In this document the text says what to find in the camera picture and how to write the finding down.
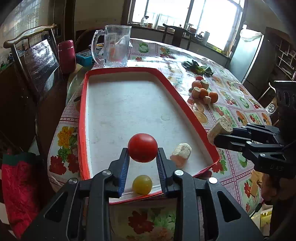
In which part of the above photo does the yellow tomato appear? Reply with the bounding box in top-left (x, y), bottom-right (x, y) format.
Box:
top-left (132, 175), bottom-right (153, 195)

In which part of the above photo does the large red tomato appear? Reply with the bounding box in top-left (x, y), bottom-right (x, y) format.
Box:
top-left (127, 133), bottom-right (159, 163)

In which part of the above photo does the wooden wall shelf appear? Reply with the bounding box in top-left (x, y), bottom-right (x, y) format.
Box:
top-left (264, 27), bottom-right (296, 81)

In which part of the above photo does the wooden chair with dark backrest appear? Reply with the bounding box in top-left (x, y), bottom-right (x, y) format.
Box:
top-left (3, 23), bottom-right (64, 149)

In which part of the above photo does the green leafy vegetable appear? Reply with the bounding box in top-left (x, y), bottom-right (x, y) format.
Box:
top-left (181, 60), bottom-right (214, 76)

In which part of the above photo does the wooden armchair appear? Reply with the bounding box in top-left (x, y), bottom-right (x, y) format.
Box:
top-left (258, 82), bottom-right (280, 114)

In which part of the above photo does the grey refrigerator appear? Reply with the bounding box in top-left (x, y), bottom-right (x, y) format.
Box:
top-left (228, 24), bottom-right (269, 84)

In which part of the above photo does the red rimmed white tray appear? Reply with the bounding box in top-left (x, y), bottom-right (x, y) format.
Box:
top-left (77, 67), bottom-right (221, 205)

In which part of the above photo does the metal kettle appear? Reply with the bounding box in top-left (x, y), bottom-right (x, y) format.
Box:
top-left (196, 31), bottom-right (210, 46)

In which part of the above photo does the person's right hand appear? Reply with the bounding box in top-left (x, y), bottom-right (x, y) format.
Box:
top-left (261, 173), bottom-right (296, 205)

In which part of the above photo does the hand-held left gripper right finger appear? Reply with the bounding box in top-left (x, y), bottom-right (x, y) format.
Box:
top-left (156, 148), bottom-right (264, 241)

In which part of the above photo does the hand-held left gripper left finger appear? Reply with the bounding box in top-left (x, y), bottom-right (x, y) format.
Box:
top-left (22, 147), bottom-right (130, 241)

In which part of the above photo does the red quilted cloth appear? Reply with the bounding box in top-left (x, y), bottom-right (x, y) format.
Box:
top-left (1, 152), bottom-right (45, 239)

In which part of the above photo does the clear glass mug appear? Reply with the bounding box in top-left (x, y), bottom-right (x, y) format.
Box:
top-left (91, 25), bottom-right (132, 68)

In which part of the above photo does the white plastic bag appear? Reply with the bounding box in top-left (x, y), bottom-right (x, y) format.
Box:
top-left (239, 24), bottom-right (264, 42)

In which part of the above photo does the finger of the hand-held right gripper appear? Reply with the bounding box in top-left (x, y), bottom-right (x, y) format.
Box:
top-left (231, 123), bottom-right (282, 139)
top-left (214, 134), bottom-right (287, 163)

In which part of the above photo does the blue box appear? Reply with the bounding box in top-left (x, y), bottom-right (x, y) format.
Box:
top-left (75, 50), bottom-right (95, 66)

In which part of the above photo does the dark red thermos bottle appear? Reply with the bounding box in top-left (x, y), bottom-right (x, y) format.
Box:
top-left (58, 40), bottom-right (77, 74)

